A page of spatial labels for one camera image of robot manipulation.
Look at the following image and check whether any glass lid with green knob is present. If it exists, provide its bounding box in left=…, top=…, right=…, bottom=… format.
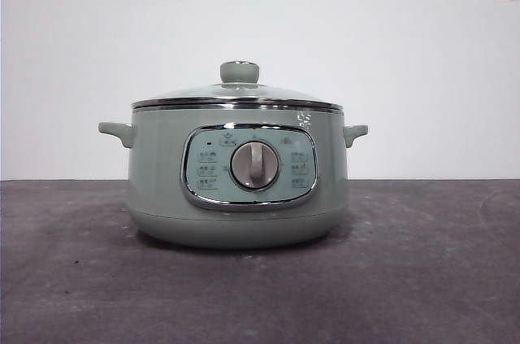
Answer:
left=131, top=60, right=345, bottom=111

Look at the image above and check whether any pale green electric cooking pot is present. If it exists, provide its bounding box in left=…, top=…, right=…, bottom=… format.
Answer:
left=97, top=104, right=370, bottom=250

